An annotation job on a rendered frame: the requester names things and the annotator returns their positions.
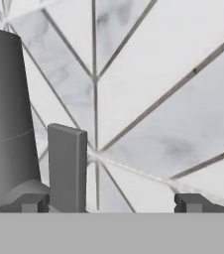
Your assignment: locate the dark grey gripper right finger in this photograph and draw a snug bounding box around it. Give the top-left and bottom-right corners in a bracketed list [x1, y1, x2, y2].
[173, 192, 224, 213]

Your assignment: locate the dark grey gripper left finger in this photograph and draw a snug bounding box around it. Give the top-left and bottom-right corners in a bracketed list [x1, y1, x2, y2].
[0, 122, 88, 213]

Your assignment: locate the grey tapered cylinder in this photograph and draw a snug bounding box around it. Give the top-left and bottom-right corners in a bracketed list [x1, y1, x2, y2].
[0, 27, 42, 211]

